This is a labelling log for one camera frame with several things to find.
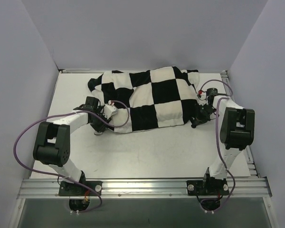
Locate black white checkered pillowcase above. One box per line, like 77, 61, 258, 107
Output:
87, 66, 200, 133

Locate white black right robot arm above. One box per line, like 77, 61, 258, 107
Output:
190, 95, 255, 194

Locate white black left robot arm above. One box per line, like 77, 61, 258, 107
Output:
33, 97, 117, 195

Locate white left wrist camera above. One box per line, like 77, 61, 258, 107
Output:
103, 104, 118, 119

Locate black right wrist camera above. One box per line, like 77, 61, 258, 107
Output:
206, 88, 218, 97

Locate aluminium back frame rail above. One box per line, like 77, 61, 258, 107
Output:
59, 69, 90, 74

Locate aluminium frame rail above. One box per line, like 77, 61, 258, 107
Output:
59, 69, 90, 74
18, 177, 272, 199

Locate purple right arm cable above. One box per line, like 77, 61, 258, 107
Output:
198, 80, 236, 212

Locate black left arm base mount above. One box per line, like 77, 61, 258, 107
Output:
58, 180, 103, 197

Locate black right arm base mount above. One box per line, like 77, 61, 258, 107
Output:
186, 179, 229, 196

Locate aluminium right side rail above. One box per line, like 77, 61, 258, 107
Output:
220, 70, 262, 178

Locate aluminium front frame rail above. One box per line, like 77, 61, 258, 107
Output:
18, 177, 272, 199

